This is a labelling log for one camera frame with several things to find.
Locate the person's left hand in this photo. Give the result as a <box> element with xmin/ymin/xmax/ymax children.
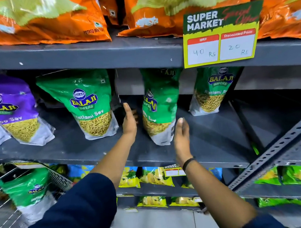
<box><xmin>120</xmin><ymin>101</ymin><xmax>141</xmax><ymax>145</ymax></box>

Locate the person's right hand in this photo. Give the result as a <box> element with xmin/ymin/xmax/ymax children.
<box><xmin>171</xmin><ymin>117</ymin><xmax>193</xmax><ymax>166</ymax></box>

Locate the person's left forearm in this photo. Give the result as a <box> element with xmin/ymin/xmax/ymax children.
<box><xmin>86</xmin><ymin>134</ymin><xmax>143</xmax><ymax>193</ymax></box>

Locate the person's right forearm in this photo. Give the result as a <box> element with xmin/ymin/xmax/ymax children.
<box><xmin>182</xmin><ymin>153</ymin><xmax>259</xmax><ymax>228</ymax></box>

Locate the black wristband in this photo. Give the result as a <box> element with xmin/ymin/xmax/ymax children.
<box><xmin>181</xmin><ymin>157</ymin><xmax>197</xmax><ymax>171</ymax></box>

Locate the small price tag card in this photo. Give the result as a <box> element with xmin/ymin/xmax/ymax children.
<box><xmin>163</xmin><ymin>163</ymin><xmax>187</xmax><ymax>178</ymax></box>

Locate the yellow green snack packet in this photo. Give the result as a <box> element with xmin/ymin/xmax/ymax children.
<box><xmin>136</xmin><ymin>194</ymin><xmax>168</xmax><ymax>210</ymax></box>
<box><xmin>138</xmin><ymin>164</ymin><xmax>175</xmax><ymax>190</ymax></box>
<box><xmin>117</xmin><ymin>165</ymin><xmax>141</xmax><ymax>190</ymax></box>
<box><xmin>169</xmin><ymin>194</ymin><xmax>203</xmax><ymax>210</ymax></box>

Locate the blue snack packet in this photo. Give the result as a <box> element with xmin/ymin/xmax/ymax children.
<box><xmin>208</xmin><ymin>166</ymin><xmax>224</xmax><ymax>182</ymax></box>
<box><xmin>66</xmin><ymin>162</ymin><xmax>97</xmax><ymax>184</ymax></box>

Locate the grey metal shelf rack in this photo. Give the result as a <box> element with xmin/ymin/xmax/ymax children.
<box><xmin>0</xmin><ymin>10</ymin><xmax>301</xmax><ymax>228</ymax></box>

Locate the green yellow price sign card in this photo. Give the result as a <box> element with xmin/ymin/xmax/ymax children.
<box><xmin>179</xmin><ymin>0</ymin><xmax>270</xmax><ymax>69</ymax></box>

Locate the yellow white shelf label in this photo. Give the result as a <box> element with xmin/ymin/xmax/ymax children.
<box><xmin>11</xmin><ymin>158</ymin><xmax>48</xmax><ymax>171</ymax></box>

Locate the grey slotted angle post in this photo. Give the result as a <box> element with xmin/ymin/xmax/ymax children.
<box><xmin>221</xmin><ymin>106</ymin><xmax>301</xmax><ymax>193</ymax></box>

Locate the metal wire basket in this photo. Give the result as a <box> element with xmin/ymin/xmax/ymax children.
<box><xmin>0</xmin><ymin>159</ymin><xmax>79</xmax><ymax>228</ymax></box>

